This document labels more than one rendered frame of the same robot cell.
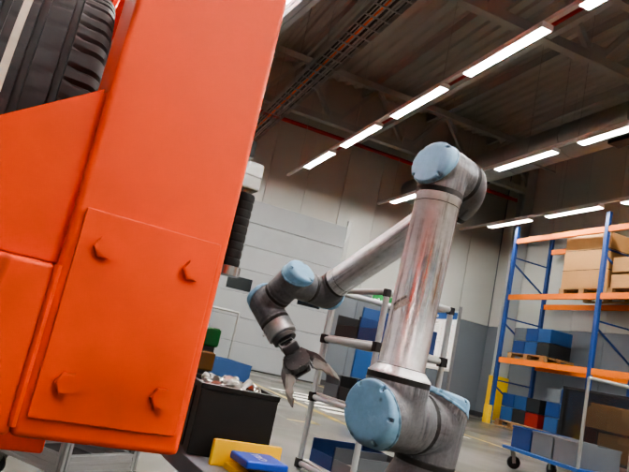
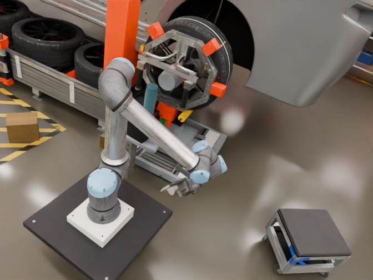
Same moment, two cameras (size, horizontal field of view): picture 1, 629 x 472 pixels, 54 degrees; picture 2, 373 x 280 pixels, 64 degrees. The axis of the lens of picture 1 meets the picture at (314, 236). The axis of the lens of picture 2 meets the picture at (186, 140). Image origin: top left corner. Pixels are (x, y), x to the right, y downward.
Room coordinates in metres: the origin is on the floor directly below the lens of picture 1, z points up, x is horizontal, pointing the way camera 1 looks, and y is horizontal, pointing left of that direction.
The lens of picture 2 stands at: (2.50, -0.93, 1.84)
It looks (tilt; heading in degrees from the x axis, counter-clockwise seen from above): 39 degrees down; 130
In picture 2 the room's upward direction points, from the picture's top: 16 degrees clockwise
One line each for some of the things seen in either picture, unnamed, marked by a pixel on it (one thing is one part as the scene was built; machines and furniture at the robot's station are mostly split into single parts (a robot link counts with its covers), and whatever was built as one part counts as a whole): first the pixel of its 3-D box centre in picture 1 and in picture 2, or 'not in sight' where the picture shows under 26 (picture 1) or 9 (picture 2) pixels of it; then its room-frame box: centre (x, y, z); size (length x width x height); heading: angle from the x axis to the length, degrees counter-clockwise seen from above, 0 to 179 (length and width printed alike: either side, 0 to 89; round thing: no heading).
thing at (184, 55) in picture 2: not in sight; (188, 60); (1.25, 0.35, 1.03); 0.19 x 0.18 x 0.11; 116
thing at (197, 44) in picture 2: not in sight; (177, 73); (1.11, 0.42, 0.85); 0.54 x 0.07 x 0.54; 26
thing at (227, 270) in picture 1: (236, 231); (139, 78); (1.06, 0.13, 0.83); 0.04 x 0.04 x 0.16
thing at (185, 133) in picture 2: not in sight; (173, 120); (1.03, 0.57, 0.32); 0.40 x 0.30 x 0.28; 26
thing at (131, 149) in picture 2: not in sight; (127, 154); (1.12, 0.07, 0.21); 0.10 x 0.10 x 0.42; 26
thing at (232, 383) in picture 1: (223, 411); (137, 125); (1.17, 0.10, 0.51); 0.20 x 0.14 x 0.13; 18
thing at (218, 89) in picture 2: not in sight; (218, 89); (1.39, 0.57, 0.85); 0.09 x 0.08 x 0.07; 26
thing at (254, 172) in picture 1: (234, 172); (143, 63); (1.05, 0.16, 0.93); 0.09 x 0.05 x 0.05; 116
